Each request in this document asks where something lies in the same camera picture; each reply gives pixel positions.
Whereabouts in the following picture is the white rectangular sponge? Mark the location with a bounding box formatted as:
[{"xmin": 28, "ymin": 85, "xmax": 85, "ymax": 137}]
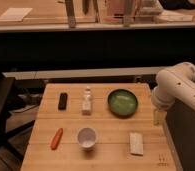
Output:
[{"xmin": 130, "ymin": 133, "xmax": 144, "ymax": 156}]

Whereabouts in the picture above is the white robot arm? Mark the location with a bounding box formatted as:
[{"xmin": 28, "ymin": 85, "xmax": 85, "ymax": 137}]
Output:
[{"xmin": 151, "ymin": 62, "xmax": 195, "ymax": 125}]

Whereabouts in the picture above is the green bowl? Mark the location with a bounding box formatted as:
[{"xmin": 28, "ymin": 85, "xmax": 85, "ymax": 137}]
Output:
[{"xmin": 107, "ymin": 89, "xmax": 138, "ymax": 118}]

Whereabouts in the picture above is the small white bottle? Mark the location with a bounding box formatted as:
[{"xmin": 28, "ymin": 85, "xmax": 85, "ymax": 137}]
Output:
[{"xmin": 82, "ymin": 86, "xmax": 92, "ymax": 115}]

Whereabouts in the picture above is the white cup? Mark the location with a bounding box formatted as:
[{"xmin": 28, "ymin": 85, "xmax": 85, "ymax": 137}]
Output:
[{"xmin": 77, "ymin": 127, "xmax": 97, "ymax": 150}]

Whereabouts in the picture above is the black rectangular block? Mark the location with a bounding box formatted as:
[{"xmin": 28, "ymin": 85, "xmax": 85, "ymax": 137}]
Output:
[{"xmin": 58, "ymin": 93, "xmax": 68, "ymax": 110}]

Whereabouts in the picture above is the orange carrot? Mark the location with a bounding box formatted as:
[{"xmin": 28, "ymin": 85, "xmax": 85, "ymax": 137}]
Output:
[{"xmin": 50, "ymin": 128, "xmax": 63, "ymax": 150}]

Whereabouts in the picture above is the black chair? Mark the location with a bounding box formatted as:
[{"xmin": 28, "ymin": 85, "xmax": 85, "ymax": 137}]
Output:
[{"xmin": 0, "ymin": 77, "xmax": 35, "ymax": 161}]

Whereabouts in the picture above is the white paper sheet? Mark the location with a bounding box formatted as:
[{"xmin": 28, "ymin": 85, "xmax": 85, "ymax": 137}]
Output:
[{"xmin": 0, "ymin": 8, "xmax": 32, "ymax": 22}]

